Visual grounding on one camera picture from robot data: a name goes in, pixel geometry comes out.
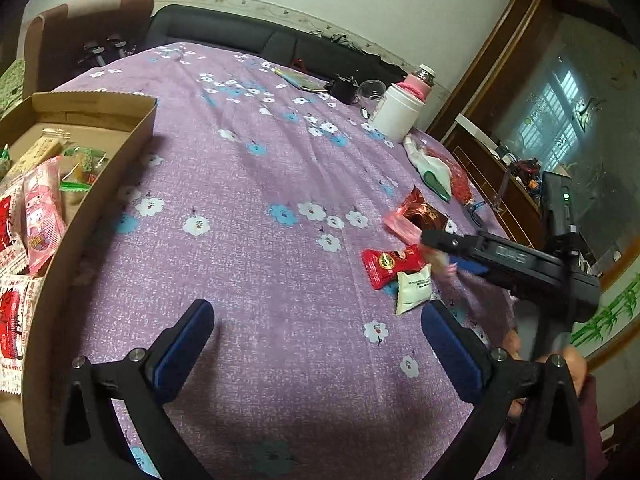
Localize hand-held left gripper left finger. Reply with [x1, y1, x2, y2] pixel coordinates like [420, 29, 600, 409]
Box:
[50, 299, 216, 480]

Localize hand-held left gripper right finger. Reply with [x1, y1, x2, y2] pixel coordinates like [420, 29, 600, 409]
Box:
[420, 300, 587, 480]

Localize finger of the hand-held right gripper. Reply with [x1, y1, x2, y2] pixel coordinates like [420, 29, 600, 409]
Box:
[445, 255, 489, 279]
[419, 228, 482, 257]

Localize pink translucent snack packet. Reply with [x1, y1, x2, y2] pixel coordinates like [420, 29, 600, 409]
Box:
[383, 209, 459, 277]

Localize pink cartoon snack packet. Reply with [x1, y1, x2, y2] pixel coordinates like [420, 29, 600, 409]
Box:
[22, 156, 69, 276]

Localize cardboard box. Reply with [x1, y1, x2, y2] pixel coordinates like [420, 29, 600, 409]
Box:
[0, 90, 159, 461]

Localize beige snack packet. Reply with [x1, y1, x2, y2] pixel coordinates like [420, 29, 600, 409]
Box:
[10, 129, 71, 177]

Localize person's right hand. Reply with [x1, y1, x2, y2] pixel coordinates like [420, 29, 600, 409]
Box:
[500, 332, 587, 422]

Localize dark red foil snack packet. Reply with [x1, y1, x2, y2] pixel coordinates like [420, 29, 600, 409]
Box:
[400, 185, 450, 234]

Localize pale green snack packet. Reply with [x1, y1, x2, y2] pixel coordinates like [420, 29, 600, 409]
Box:
[394, 263, 434, 317]

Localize small red snack packet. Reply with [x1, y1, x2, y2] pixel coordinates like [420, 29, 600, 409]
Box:
[360, 244, 429, 291]

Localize red mesh bag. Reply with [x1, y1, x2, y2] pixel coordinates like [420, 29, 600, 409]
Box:
[444, 157, 474, 202]

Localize white green plastic bag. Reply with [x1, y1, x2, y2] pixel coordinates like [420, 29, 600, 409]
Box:
[403, 134, 451, 204]

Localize grey phone stand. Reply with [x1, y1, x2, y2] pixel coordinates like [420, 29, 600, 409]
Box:
[469, 162, 519, 227]

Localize bamboo print panel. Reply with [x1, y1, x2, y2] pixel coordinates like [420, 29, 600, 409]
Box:
[569, 279, 640, 352]

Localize purple floral tablecloth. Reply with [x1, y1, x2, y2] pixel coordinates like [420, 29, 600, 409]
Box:
[50, 41, 522, 480]

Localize white plastic jar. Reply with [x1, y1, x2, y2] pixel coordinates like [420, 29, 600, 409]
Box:
[369, 82, 426, 143]

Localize bottle in pink knitted sleeve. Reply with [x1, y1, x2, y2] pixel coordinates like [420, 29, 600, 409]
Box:
[403, 63, 436, 102]

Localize wooden cabinet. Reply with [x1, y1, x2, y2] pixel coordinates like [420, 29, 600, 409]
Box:
[425, 0, 640, 312]

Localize glass cup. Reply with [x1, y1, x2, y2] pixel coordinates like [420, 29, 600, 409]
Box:
[358, 78, 389, 100]

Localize white red print snack packet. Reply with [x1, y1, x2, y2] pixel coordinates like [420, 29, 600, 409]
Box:
[0, 275, 46, 396]
[0, 180, 29, 281]

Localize black electronic device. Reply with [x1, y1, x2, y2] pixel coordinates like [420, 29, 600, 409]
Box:
[327, 74, 361, 106]

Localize green clear candy packet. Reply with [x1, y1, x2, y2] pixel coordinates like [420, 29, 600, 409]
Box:
[62, 144, 110, 172]
[59, 170, 97, 194]

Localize green flat pouch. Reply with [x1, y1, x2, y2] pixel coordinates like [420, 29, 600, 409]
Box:
[273, 67, 326, 94]

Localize black sofa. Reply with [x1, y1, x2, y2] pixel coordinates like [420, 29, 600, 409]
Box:
[149, 3, 407, 106]

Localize green patterned box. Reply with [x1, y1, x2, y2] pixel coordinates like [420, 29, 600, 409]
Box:
[0, 57, 26, 117]

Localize brown upholstered chair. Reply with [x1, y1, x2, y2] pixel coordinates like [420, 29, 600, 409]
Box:
[24, 0, 155, 94]

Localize tangle of cables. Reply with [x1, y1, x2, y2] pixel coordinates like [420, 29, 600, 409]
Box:
[495, 144, 544, 197]

